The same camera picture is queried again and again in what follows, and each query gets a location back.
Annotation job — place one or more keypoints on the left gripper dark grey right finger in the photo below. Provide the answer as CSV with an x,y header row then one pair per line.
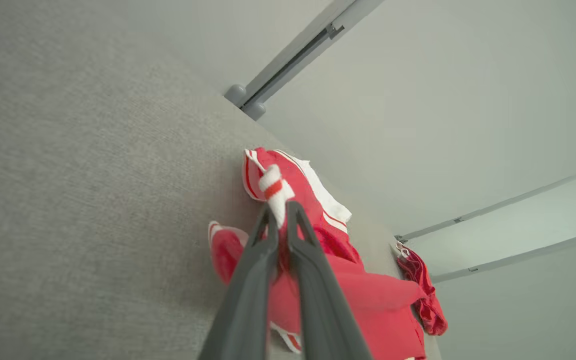
x,y
323,320

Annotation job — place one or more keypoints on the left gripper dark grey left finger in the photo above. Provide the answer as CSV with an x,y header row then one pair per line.
x,y
248,310

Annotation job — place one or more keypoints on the red shirt with white trim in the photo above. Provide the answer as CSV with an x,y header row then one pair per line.
x,y
368,300

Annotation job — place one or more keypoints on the red shorts with white stripe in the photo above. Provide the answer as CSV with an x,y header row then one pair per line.
x,y
425,295

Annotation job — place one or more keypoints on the grey fabric sofa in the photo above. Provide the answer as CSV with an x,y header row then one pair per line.
x,y
93,200

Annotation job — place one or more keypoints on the grey partition post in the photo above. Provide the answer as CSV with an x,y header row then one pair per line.
x,y
235,95
254,111

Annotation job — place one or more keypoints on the grey wall panel strip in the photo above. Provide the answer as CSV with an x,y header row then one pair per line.
x,y
518,198
543,250

